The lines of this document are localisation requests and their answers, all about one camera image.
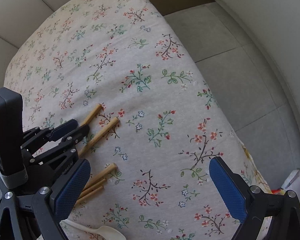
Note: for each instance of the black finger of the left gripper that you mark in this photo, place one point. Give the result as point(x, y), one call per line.
point(37, 137)
point(67, 143)

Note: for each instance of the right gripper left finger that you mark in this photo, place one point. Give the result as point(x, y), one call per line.
point(39, 214)

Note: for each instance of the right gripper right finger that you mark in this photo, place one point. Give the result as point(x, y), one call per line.
point(250, 205)

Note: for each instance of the wooden chopstick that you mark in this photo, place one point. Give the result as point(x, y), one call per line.
point(95, 186)
point(103, 173)
point(98, 136)
point(89, 195)
point(91, 115)

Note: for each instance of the white plastic spoon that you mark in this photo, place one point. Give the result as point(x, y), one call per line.
point(106, 232)

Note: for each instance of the floral tablecloth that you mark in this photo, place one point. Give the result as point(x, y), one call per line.
point(123, 55)

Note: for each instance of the black camera box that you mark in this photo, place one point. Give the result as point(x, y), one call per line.
point(12, 169)

